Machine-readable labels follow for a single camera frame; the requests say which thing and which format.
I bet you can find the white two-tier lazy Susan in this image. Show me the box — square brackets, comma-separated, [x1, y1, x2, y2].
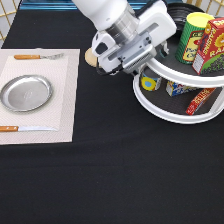
[133, 31, 224, 124]

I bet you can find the yellow blue tin can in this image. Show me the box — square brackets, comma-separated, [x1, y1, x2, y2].
[140, 68, 162, 91]

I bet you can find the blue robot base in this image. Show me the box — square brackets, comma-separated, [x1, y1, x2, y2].
[19, 0, 188, 11]

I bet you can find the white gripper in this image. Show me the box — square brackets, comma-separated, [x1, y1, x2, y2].
[92, 0, 176, 75]

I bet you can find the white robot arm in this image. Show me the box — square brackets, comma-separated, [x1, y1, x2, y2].
[72, 0, 177, 75]

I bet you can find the round wooden coaster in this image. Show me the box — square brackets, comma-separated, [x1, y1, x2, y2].
[85, 48, 98, 67]

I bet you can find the beige woven placemat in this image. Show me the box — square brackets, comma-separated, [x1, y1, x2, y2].
[0, 49, 80, 145]

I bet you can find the wooden handled fork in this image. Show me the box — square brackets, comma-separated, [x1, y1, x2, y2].
[14, 53, 64, 60]

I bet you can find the small red butter box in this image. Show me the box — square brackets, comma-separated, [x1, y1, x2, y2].
[186, 88, 215, 116]

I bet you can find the wooden handled knife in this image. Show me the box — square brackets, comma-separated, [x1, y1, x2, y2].
[0, 126, 57, 132]

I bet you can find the black ribbed bowl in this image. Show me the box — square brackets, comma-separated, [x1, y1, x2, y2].
[167, 3, 201, 33]

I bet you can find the green yellow cylinder canister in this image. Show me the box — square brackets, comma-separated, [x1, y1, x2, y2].
[175, 12, 213, 64]

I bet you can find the silver metal plate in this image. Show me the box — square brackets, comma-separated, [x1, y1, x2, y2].
[0, 75, 53, 112]

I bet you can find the red raisins box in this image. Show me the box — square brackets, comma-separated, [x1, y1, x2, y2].
[192, 17, 224, 75]

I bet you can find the blue yellow carton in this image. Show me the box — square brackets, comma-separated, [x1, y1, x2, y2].
[166, 81, 196, 96]

